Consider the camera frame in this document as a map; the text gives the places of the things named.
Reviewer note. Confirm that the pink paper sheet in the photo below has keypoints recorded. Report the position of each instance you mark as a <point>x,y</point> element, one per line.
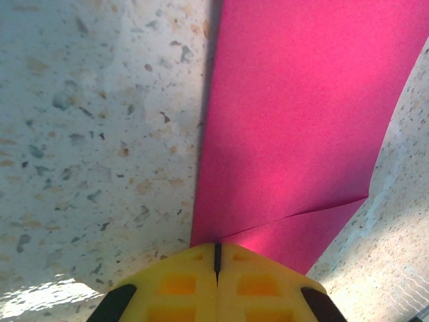
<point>295,117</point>

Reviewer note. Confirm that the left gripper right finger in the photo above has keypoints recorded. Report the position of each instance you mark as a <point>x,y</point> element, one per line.
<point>264,295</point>

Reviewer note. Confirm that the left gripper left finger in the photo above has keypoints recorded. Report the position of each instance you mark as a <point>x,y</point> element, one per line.
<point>174,295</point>

